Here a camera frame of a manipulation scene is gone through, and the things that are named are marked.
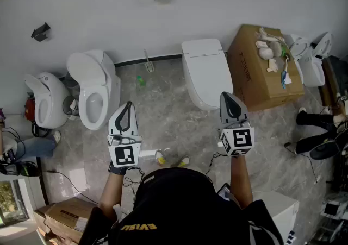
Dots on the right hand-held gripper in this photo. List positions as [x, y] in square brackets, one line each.
[239, 138]

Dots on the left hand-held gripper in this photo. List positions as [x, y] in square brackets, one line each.
[125, 154]

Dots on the person's right forearm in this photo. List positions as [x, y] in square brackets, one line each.
[240, 178]

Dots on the person's left forearm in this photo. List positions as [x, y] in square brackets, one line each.
[114, 192]

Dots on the white smart toilet closed lid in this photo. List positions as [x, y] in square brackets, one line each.
[206, 75]

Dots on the white toilet with open lid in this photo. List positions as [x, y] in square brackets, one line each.
[92, 86]

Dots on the white egg-shaped toilet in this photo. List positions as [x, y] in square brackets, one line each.
[51, 91]

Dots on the white toilet with raised seat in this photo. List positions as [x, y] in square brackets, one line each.
[312, 70]

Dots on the large brown cardboard box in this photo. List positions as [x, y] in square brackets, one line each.
[253, 81]

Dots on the green bottle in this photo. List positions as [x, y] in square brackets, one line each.
[141, 81]

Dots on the person's left shoe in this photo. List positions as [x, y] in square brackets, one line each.
[161, 158]

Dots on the person's shoe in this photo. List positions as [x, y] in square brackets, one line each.
[161, 158]
[184, 161]

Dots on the beige plastic piece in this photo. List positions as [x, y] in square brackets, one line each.
[272, 66]

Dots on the white round object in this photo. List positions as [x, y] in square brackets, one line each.
[266, 53]

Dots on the grey plastic bin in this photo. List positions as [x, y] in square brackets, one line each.
[71, 81]

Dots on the person's right shoe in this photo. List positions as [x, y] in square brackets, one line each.
[184, 161]

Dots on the white paper sheet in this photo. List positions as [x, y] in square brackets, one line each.
[79, 180]

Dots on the small white box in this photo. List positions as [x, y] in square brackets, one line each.
[261, 44]

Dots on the grey sponge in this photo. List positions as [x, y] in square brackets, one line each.
[276, 48]

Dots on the green plastic piece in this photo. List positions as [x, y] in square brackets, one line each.
[285, 52]

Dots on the black tablet device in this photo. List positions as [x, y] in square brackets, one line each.
[224, 191]

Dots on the red canister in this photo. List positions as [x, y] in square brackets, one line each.
[29, 109]

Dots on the black round fan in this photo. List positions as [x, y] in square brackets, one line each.
[324, 150]

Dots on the person's black t-shirt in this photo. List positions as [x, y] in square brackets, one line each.
[176, 211]

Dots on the flat brown cardboard box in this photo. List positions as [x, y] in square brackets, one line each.
[70, 214]

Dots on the black round device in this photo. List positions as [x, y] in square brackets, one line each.
[24, 169]

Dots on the white cabinet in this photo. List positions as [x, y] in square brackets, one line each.
[282, 211]

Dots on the window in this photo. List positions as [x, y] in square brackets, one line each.
[11, 203]

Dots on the small black wall holder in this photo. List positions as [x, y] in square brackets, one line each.
[40, 32]

